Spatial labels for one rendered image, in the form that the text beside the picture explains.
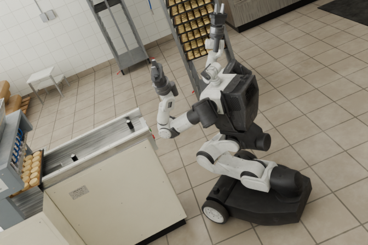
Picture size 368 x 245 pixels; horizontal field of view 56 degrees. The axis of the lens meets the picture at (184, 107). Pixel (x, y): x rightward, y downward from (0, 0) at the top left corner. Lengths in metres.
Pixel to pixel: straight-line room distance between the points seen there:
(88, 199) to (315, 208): 1.49
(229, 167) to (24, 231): 1.32
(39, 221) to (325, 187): 1.87
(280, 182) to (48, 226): 1.41
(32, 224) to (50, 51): 4.36
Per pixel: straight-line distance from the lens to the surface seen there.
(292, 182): 2.30
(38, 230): 2.23
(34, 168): 2.38
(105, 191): 2.33
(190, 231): 2.67
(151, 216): 2.54
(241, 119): 2.02
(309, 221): 2.52
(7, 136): 2.29
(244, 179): 2.40
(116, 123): 2.42
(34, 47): 6.25
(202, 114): 1.89
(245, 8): 5.37
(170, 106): 1.90
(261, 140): 2.16
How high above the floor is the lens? 1.99
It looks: 30 degrees down
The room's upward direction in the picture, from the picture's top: 22 degrees counter-clockwise
